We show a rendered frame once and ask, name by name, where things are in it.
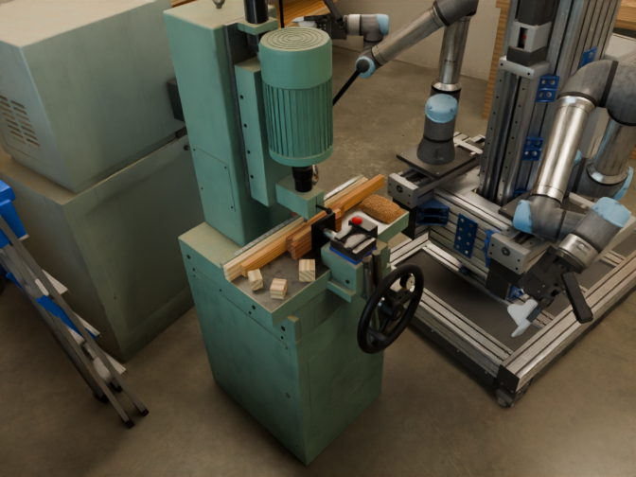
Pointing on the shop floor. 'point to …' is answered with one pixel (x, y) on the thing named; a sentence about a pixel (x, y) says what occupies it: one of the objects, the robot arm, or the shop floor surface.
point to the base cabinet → (288, 367)
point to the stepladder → (59, 311)
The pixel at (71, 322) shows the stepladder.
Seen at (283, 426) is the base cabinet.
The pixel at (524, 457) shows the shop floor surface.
